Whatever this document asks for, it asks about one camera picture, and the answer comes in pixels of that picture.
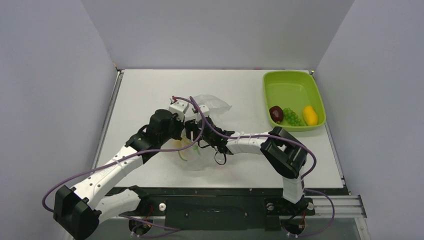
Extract clear plastic bag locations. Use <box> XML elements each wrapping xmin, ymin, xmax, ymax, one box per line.
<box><xmin>175</xmin><ymin>94</ymin><xmax>232</xmax><ymax>172</ymax></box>

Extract red fake fruit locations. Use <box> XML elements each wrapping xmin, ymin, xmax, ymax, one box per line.
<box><xmin>268</xmin><ymin>105</ymin><xmax>285</xmax><ymax>124</ymax></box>

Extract green fake grapes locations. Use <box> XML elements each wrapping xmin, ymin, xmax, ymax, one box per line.
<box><xmin>283</xmin><ymin>108</ymin><xmax>304</xmax><ymax>127</ymax></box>

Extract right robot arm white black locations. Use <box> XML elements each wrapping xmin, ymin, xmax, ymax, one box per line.
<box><xmin>184</xmin><ymin>117</ymin><xmax>308</xmax><ymax>214</ymax></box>

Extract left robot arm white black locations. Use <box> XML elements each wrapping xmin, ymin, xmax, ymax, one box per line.
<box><xmin>53</xmin><ymin>109</ymin><xmax>185</xmax><ymax>240</ymax></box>

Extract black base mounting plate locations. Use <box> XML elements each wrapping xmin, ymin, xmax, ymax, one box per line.
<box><xmin>129</xmin><ymin>187</ymin><xmax>316</xmax><ymax>231</ymax></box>

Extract green plastic tray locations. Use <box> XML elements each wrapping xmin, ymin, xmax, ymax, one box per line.
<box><xmin>262</xmin><ymin>70</ymin><xmax>327</xmax><ymax>132</ymax></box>

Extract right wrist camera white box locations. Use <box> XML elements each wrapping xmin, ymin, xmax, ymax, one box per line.
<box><xmin>195</xmin><ymin>104</ymin><xmax>210</xmax><ymax>120</ymax></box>

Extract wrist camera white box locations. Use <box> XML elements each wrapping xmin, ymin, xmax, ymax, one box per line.
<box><xmin>195</xmin><ymin>104</ymin><xmax>210</xmax><ymax>120</ymax></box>
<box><xmin>168</xmin><ymin>97</ymin><xmax>190</xmax><ymax>119</ymax></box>

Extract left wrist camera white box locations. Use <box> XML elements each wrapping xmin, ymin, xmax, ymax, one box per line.
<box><xmin>168</xmin><ymin>97</ymin><xmax>190</xmax><ymax>119</ymax></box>

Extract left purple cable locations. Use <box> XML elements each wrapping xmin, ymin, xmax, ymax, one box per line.
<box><xmin>41</xmin><ymin>96</ymin><xmax>206</xmax><ymax>238</ymax></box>

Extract purple cable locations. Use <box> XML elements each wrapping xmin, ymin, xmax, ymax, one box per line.
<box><xmin>189</xmin><ymin>96</ymin><xmax>335</xmax><ymax>238</ymax></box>
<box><xmin>41</xmin><ymin>96</ymin><xmax>206</xmax><ymax>238</ymax></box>

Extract aluminium table rail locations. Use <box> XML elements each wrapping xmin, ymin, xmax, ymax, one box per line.
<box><xmin>91</xmin><ymin>69</ymin><xmax>125</xmax><ymax>169</ymax></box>

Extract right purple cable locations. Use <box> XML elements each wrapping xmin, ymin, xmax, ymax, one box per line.
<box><xmin>189</xmin><ymin>96</ymin><xmax>335</xmax><ymax>238</ymax></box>

